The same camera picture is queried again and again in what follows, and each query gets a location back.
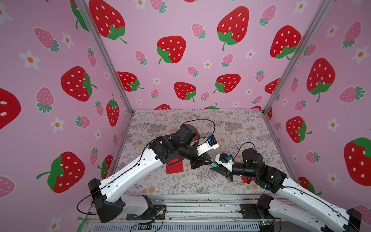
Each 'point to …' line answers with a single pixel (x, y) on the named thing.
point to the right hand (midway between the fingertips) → (214, 162)
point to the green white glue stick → (214, 165)
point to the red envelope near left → (175, 166)
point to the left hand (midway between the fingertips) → (211, 159)
